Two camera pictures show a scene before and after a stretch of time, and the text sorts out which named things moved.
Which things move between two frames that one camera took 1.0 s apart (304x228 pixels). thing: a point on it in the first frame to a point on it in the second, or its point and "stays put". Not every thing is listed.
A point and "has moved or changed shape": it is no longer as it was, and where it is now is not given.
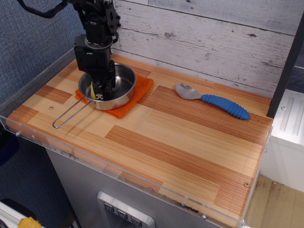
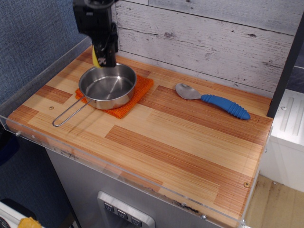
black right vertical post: (287, 70) stays put
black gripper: (93, 54) to (94, 18)
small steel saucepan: (122, 93) stays put
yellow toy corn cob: (93, 96) has moved or changed shape
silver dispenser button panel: (112, 212) stays put
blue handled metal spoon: (186, 92) stays put
